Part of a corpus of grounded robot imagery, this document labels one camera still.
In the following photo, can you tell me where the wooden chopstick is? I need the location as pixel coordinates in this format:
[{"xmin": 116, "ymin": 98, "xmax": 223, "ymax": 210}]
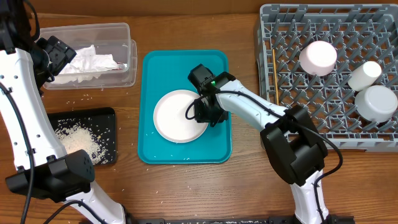
[{"xmin": 272, "ymin": 49, "xmax": 279, "ymax": 105}]

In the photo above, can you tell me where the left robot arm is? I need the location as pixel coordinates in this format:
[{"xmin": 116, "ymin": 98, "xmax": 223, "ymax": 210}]
[{"xmin": 1, "ymin": 0, "xmax": 134, "ymax": 223}]

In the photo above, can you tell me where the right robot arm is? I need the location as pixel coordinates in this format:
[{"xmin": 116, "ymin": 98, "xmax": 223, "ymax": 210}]
[{"xmin": 185, "ymin": 64, "xmax": 329, "ymax": 223}]

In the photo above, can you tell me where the red snack wrapper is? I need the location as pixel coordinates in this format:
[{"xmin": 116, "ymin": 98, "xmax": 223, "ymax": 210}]
[{"xmin": 111, "ymin": 63, "xmax": 127, "ymax": 70}]

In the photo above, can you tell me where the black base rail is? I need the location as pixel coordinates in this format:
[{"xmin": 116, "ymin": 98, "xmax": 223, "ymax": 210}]
[{"xmin": 137, "ymin": 215, "xmax": 355, "ymax": 224}]

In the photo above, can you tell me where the small white plate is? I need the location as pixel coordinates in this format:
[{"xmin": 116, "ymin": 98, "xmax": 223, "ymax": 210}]
[{"xmin": 299, "ymin": 40, "xmax": 337, "ymax": 76}]

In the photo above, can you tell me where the white napkin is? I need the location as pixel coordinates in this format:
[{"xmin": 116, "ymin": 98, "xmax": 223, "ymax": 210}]
[
  {"xmin": 53, "ymin": 45, "xmax": 96, "ymax": 84},
  {"xmin": 89, "ymin": 54, "xmax": 119, "ymax": 72}
]

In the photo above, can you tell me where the clear plastic bin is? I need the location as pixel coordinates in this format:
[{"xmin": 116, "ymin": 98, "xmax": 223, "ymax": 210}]
[{"xmin": 40, "ymin": 23, "xmax": 137, "ymax": 90}]

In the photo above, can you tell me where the grey dishwasher rack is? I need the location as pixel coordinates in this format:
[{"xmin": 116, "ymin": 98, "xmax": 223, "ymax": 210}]
[{"xmin": 254, "ymin": 4, "xmax": 397, "ymax": 152}]

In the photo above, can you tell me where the black plastic tray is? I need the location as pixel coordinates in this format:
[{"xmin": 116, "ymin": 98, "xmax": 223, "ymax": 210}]
[{"xmin": 48, "ymin": 107, "xmax": 117, "ymax": 165}]

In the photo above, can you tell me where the pile of rice grains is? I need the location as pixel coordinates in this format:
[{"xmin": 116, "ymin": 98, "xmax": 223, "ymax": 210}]
[{"xmin": 55, "ymin": 119, "xmax": 116, "ymax": 165}]

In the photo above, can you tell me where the white cup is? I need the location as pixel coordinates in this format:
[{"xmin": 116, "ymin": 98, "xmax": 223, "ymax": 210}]
[{"xmin": 348, "ymin": 61, "xmax": 382, "ymax": 91}]

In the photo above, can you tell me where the large white plate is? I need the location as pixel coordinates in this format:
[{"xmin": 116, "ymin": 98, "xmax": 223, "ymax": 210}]
[{"xmin": 153, "ymin": 90, "xmax": 208, "ymax": 143}]

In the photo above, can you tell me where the grey small bowl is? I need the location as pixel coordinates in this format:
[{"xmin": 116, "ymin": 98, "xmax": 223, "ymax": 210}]
[{"xmin": 354, "ymin": 85, "xmax": 397, "ymax": 123}]

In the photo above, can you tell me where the teal serving tray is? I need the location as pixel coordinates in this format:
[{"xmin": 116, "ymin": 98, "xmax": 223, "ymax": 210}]
[{"xmin": 137, "ymin": 50, "xmax": 232, "ymax": 164}]

